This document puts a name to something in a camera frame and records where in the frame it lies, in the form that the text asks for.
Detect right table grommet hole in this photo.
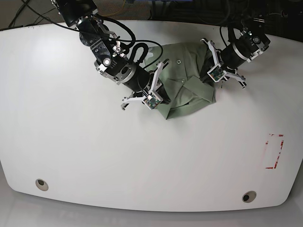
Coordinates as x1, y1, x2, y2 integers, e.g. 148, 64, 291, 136
242, 191, 257, 203

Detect table grommet hole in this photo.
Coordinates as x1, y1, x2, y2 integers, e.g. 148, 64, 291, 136
242, 191, 257, 203
35, 179, 49, 192

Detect left table grommet hole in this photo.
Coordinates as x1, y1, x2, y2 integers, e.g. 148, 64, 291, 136
35, 179, 49, 192

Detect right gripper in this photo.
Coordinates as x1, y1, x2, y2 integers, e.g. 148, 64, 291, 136
121, 59, 171, 110

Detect yellow cable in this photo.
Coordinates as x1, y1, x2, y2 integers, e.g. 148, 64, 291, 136
111, 0, 130, 17

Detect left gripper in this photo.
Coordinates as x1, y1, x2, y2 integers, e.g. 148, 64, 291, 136
200, 38, 248, 88

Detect green t-shirt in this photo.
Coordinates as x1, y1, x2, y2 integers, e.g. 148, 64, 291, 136
144, 43, 216, 120

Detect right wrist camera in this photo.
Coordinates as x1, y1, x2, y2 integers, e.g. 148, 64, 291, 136
142, 91, 163, 110

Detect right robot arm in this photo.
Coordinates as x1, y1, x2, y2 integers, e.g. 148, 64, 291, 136
52, 0, 171, 110

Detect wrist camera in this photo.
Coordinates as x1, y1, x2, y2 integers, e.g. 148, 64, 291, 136
207, 66, 225, 82
142, 91, 163, 110

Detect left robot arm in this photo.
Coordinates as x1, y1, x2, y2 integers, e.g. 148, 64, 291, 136
200, 0, 270, 88

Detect red tape marking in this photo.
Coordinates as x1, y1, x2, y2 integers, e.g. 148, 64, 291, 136
262, 134, 284, 169

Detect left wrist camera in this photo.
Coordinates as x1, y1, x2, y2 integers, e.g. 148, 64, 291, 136
207, 66, 225, 82

